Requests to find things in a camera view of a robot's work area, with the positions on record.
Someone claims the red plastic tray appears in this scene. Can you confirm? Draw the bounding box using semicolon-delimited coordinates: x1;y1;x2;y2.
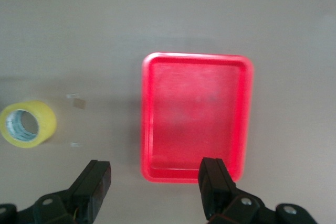
140;52;255;184

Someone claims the yellow clear tape roll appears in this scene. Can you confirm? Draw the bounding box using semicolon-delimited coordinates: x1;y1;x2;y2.
0;100;58;148

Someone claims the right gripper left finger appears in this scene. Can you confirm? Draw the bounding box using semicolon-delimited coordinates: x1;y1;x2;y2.
33;159;112;224

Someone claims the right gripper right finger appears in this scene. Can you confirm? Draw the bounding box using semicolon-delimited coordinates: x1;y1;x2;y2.
197;157;266;224

